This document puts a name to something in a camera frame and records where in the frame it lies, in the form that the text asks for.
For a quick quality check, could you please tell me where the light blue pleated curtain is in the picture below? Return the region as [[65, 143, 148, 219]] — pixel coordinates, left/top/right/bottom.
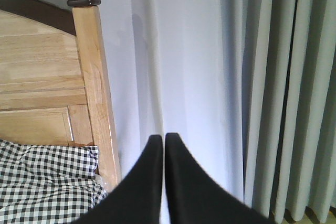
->
[[220, 0, 335, 223]]

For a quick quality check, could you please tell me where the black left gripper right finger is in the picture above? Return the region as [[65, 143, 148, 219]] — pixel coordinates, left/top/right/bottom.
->
[[165, 133, 271, 224]]

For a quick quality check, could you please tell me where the black white checkered bedding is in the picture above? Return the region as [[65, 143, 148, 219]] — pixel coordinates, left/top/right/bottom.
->
[[1, 140, 107, 223]]

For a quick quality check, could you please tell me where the white sheer curtain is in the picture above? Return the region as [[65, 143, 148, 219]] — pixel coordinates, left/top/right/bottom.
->
[[98, 0, 253, 224]]

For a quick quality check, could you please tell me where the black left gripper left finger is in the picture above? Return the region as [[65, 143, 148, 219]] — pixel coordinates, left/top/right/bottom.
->
[[76, 135, 162, 223]]

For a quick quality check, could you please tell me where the wooden bed frame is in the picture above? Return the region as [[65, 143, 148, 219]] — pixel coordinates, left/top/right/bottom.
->
[[1, 0, 121, 191]]

